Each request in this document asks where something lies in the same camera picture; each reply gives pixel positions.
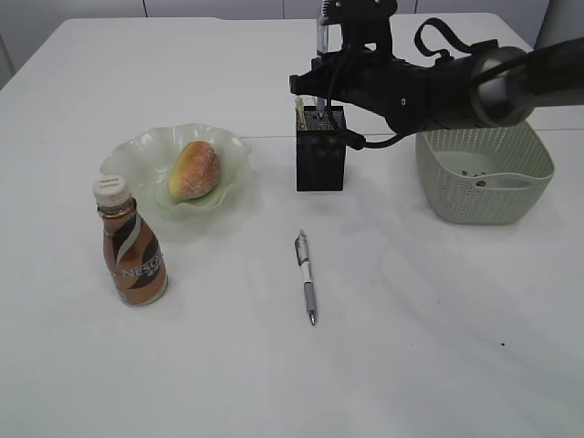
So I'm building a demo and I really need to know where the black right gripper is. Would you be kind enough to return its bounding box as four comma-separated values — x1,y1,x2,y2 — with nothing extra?
289,52,411,114

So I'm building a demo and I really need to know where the beige white pen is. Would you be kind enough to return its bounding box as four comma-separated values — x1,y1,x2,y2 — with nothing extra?
295,96,307,130

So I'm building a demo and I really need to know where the white grey pen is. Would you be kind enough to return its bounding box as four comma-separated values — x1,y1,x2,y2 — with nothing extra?
295,230,318,327

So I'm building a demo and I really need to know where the sugared bread loaf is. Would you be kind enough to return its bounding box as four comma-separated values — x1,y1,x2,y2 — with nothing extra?
167,141,221,201

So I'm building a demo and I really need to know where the brown Nescafe coffee bottle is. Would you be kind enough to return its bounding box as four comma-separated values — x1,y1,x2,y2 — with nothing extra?
93,175,168,307

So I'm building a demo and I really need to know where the blue grey pen crossed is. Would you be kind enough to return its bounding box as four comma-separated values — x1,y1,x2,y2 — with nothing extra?
316,98,327,119

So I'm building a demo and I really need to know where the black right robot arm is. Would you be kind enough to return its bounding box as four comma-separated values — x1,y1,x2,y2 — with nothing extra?
289,38,583,135

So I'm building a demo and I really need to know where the black mesh pen holder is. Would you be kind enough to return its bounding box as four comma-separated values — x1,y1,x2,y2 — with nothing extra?
296,105,346,192

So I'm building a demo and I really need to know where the green plastic woven basket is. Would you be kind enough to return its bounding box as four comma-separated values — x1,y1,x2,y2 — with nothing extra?
415,122,555,224

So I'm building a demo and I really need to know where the frosted green ruffled glass plate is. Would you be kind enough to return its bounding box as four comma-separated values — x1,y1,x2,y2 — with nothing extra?
99,123,261,222

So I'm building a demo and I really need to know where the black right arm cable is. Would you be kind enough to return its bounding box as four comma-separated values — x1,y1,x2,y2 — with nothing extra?
323,16,475,151

